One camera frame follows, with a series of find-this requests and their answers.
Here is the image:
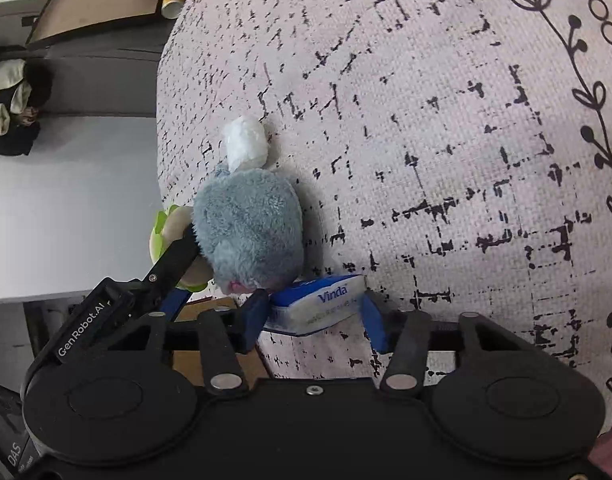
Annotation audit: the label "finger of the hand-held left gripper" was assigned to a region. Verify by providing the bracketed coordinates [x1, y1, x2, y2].
[158, 286, 191, 322]
[142, 225, 203, 311]

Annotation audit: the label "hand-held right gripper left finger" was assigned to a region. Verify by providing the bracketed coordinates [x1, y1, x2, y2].
[101, 290, 273, 394]

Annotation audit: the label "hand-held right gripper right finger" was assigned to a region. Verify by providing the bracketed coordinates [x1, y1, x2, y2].
[361, 292, 543, 392]

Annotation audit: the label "green beige plush toy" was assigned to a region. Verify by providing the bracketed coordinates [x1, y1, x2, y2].
[148, 204, 214, 293]

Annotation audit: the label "cardboard box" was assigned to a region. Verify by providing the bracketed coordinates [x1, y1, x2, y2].
[172, 295, 272, 386]

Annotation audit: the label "blue white tissue pack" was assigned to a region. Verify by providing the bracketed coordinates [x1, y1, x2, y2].
[268, 275, 368, 336]

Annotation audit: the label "grey plush toy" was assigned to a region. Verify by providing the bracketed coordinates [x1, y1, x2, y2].
[192, 167, 305, 296]

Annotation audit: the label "white crumpled cloth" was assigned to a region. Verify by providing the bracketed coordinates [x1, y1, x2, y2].
[221, 115, 268, 173]

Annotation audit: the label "grey wardrobe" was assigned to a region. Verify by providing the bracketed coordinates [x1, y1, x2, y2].
[0, 2, 172, 118]

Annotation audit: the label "patterned white bed cover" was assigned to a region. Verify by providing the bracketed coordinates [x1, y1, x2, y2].
[156, 0, 612, 441]

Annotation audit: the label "black and beige hanging clothes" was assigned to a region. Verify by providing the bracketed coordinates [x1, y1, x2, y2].
[0, 44, 54, 157]

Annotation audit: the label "black picture frame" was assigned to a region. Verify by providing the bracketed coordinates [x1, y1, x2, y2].
[25, 0, 168, 50]

